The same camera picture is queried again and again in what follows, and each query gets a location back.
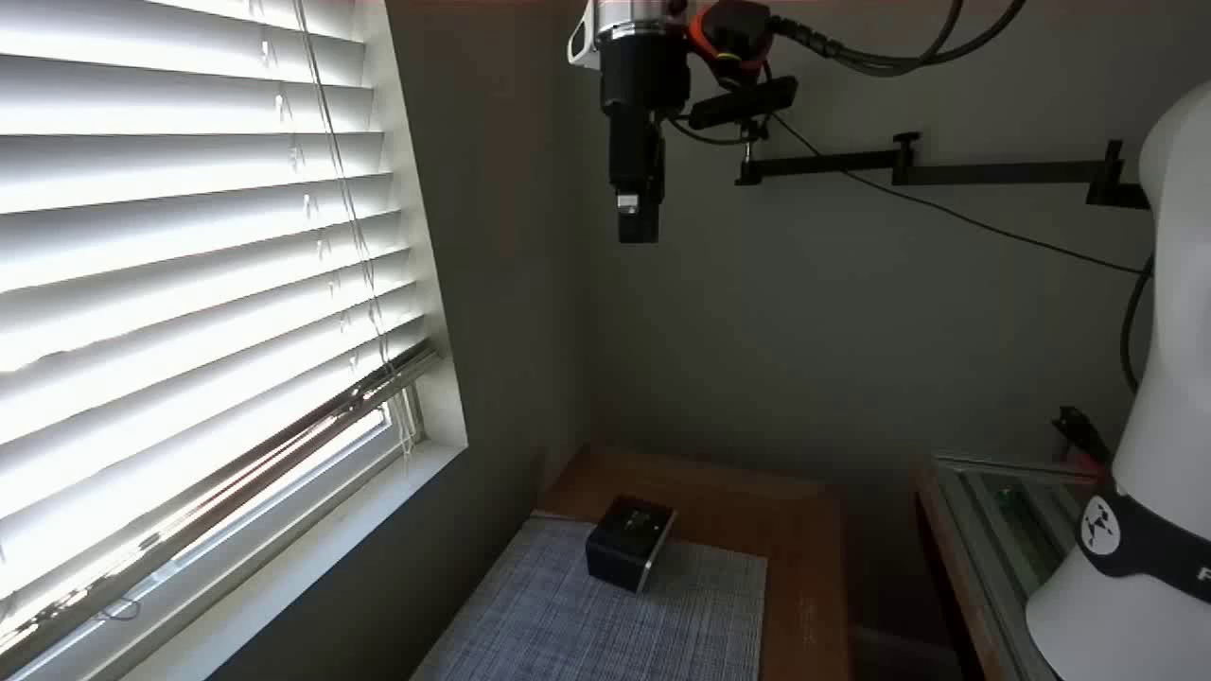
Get thin black wall cable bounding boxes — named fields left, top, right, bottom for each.
left=768, top=113, right=1158, bottom=393

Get grey woven placemat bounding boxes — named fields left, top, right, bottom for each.
left=412, top=505, right=772, bottom=681

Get black cube alarm clock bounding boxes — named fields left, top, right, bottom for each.
left=582, top=490, right=681, bottom=597

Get white window frame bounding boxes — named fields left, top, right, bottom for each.
left=0, top=0, right=472, bottom=681

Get black wrist camera orange mount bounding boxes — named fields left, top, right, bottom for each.
left=687, top=0, right=777, bottom=77

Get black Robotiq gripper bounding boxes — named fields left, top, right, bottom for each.
left=597, top=30, right=698, bottom=246

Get white window blinds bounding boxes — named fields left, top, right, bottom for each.
left=0, top=0, right=441, bottom=640

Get black and red cable plug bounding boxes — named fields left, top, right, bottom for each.
left=1057, top=401, right=1118, bottom=474

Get glass-topped side table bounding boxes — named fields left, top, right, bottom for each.
left=916, top=451, right=1118, bottom=681

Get black stereo camera bar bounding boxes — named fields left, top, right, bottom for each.
left=687, top=73, right=801, bottom=131

